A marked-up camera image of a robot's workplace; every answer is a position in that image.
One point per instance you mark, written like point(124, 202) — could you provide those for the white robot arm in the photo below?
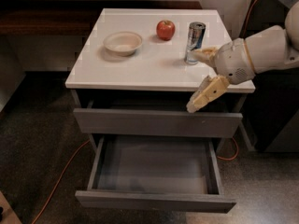
point(275, 48)

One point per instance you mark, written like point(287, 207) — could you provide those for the red apple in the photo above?
point(165, 30)

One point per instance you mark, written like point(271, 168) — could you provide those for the dark wooden bench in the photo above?
point(67, 17)

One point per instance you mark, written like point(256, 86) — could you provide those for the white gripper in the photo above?
point(233, 60)

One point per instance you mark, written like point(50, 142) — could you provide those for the beige paper bowl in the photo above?
point(123, 43)

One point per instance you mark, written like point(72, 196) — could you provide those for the grey drawer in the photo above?
point(154, 117)
point(155, 173)

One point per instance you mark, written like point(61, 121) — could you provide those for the silver redbull can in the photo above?
point(194, 41)

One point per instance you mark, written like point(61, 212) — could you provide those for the white-topped grey drawer cabinet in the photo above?
point(156, 70)

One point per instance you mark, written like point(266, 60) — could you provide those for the grey top drawer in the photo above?
point(154, 117)

